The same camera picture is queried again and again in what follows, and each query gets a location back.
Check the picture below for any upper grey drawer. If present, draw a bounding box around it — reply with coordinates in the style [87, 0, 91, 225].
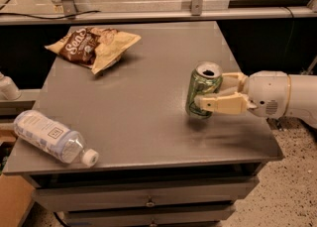
[33, 176, 259, 211]

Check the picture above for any white pipe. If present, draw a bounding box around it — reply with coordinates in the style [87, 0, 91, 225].
[0, 72, 21, 100]

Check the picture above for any black cable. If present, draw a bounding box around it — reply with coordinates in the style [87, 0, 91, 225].
[0, 9, 102, 20]

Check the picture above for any grey drawer cabinet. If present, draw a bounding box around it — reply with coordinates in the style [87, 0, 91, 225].
[5, 22, 282, 215]

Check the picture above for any grey drawer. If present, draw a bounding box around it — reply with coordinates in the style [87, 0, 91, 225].
[33, 176, 259, 211]
[64, 204, 235, 227]

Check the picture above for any brown cardboard box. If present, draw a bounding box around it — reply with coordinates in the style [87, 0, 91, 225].
[0, 174, 34, 227]

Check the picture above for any grey metal rail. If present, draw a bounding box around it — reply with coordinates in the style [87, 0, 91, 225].
[0, 7, 317, 26]

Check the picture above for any clear plastic water bottle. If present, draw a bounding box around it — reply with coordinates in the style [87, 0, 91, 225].
[14, 110, 99, 167]

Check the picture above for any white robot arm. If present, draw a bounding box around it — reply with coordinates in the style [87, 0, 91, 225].
[194, 71, 317, 128]

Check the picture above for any brown chip bag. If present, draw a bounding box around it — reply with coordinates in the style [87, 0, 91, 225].
[46, 27, 141, 74]

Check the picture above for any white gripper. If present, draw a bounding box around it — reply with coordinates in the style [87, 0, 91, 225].
[194, 71, 291, 118]

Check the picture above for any lower grey drawer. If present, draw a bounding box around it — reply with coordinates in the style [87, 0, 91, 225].
[64, 204, 235, 227]

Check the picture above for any green soda can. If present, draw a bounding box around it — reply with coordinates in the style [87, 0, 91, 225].
[185, 61, 223, 119]

